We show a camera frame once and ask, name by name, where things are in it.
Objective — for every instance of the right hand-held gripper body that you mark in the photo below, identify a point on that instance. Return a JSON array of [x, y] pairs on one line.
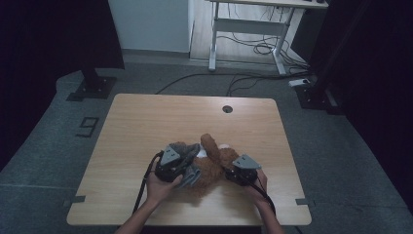
[[245, 174]]

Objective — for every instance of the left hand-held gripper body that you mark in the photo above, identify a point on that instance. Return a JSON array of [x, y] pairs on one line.
[[168, 169]]

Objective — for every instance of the brown plush teddy bear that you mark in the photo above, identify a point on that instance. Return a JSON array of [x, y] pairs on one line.
[[211, 169]]

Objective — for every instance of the person's right hand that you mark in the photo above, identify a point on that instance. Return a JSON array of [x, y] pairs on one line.
[[259, 190]]

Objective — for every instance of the person's left hand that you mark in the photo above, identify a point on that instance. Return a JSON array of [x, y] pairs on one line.
[[159, 191]]

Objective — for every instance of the grey tape piece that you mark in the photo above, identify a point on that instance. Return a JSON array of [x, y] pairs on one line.
[[302, 201], [76, 199]]

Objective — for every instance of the black stand base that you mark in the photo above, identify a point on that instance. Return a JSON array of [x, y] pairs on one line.
[[94, 87], [316, 97]]

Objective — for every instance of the white power strip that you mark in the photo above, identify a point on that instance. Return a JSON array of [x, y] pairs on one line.
[[299, 82]]

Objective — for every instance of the black curtain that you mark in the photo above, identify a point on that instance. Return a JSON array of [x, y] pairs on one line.
[[48, 48], [373, 65]]

